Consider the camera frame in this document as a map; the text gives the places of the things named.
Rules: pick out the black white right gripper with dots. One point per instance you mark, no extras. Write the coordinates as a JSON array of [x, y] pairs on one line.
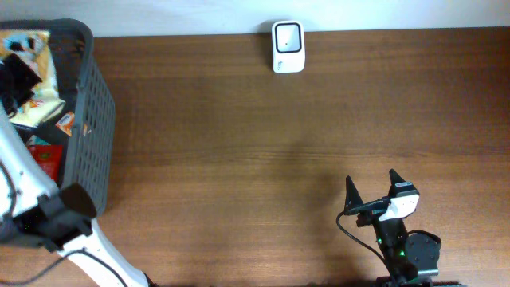
[[372, 214]]

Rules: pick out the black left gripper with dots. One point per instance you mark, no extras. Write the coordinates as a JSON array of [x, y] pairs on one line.
[[13, 74]]

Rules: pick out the yellow snack bag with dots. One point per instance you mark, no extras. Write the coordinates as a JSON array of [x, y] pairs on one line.
[[26, 54]]

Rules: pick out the red snack bag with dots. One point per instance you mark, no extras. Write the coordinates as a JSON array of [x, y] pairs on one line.
[[48, 157]]

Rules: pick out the teal tissue pack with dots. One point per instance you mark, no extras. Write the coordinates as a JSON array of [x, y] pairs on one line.
[[36, 141]]

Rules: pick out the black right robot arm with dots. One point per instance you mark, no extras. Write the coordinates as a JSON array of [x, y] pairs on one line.
[[410, 257]]

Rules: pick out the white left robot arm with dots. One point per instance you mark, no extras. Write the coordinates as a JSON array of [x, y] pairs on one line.
[[36, 212]]

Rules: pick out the white barcode scanner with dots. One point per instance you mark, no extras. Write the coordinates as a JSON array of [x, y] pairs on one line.
[[288, 47]]

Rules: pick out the grey plastic basket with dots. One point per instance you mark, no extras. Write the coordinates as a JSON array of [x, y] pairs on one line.
[[85, 119]]

